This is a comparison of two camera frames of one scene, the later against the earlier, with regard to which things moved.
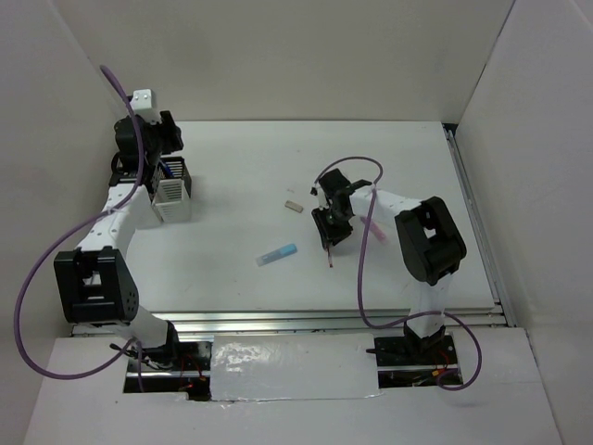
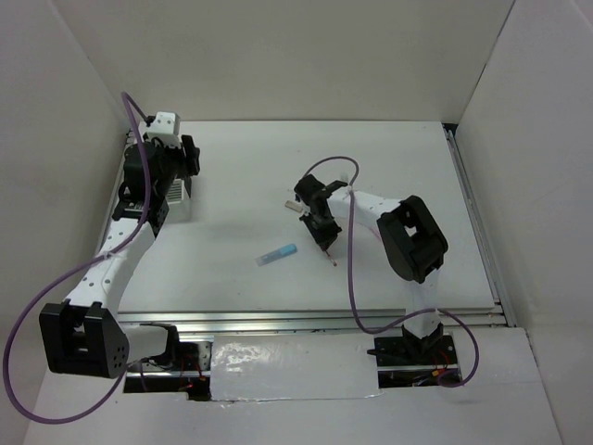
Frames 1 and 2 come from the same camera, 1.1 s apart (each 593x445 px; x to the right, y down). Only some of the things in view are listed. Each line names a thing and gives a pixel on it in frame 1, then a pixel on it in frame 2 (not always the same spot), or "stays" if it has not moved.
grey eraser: [294, 206] stays
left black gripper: [173, 141] -> [191, 163]
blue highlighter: [277, 254] stays
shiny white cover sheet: [292, 366] stays
